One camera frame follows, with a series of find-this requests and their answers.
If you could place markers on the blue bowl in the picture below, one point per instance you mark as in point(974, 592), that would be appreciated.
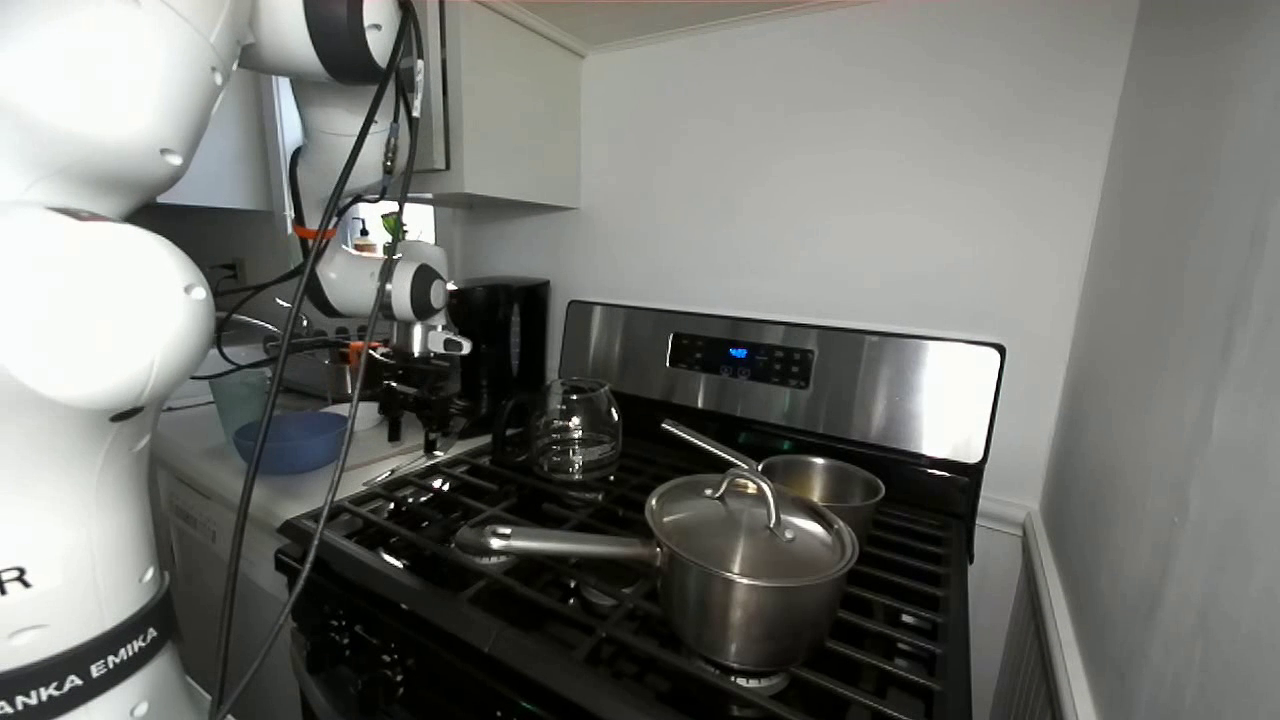
point(290, 442)

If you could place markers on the white wall cabinet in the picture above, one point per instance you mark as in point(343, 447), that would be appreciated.
point(496, 121)

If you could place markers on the glass coffee carafe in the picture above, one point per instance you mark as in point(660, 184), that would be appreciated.
point(560, 434)

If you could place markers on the steel saucepan with lid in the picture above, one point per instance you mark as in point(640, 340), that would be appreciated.
point(750, 577)

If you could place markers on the black gas stove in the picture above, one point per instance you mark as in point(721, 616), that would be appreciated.
point(394, 622)

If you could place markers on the small open steel saucepan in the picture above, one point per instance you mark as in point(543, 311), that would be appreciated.
point(846, 490)

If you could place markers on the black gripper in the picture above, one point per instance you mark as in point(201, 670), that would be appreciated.
point(423, 383)

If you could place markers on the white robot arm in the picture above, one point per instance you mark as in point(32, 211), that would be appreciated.
point(102, 107)

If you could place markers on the black coffee maker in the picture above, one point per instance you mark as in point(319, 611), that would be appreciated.
point(506, 320)

